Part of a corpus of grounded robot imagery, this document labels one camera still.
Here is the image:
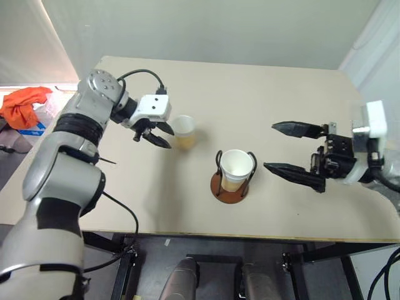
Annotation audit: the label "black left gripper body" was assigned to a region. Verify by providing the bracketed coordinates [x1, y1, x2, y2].
[132, 119, 158, 143]

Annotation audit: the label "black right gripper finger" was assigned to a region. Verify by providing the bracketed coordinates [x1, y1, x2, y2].
[271, 120, 338, 139]
[262, 161, 327, 194]

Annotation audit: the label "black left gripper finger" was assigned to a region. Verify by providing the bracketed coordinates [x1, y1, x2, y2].
[156, 121, 175, 136]
[146, 131, 173, 150]

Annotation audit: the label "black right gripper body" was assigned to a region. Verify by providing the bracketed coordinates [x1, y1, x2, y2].
[309, 133, 358, 180]

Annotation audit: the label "clear plastic cup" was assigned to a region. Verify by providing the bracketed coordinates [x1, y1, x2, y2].
[171, 114, 199, 151]

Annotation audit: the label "white paper cup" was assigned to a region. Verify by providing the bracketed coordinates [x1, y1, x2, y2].
[219, 149, 254, 184]
[221, 174, 248, 193]

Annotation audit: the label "clear plastic bag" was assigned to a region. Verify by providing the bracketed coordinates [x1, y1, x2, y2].
[32, 89, 78, 120]

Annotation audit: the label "blue and white box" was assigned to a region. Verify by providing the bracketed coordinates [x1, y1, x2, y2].
[16, 119, 48, 138]

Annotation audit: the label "orange cloth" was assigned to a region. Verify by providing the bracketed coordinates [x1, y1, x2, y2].
[0, 86, 54, 130]

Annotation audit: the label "dark rounded shape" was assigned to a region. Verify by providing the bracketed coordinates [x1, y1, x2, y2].
[160, 257, 201, 300]

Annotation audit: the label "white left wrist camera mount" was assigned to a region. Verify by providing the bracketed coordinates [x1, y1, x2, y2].
[128, 93, 173, 129]

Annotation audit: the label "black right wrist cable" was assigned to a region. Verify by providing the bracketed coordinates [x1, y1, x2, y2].
[368, 139, 400, 192]

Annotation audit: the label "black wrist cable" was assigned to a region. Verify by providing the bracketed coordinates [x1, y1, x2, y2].
[368, 139, 400, 192]
[117, 69, 169, 96]

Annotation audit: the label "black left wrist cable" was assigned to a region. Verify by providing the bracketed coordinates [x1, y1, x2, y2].
[117, 69, 169, 96]

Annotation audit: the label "black wire cup holder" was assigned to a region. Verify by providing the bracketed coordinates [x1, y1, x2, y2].
[210, 150, 259, 205]

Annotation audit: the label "black hanging cable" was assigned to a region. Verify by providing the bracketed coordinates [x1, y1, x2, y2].
[81, 190, 140, 274]

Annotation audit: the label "black metal table frame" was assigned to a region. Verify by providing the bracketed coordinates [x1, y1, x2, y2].
[81, 230, 400, 300]

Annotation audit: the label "black floor cables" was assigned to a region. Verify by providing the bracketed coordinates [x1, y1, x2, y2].
[366, 249, 400, 300]

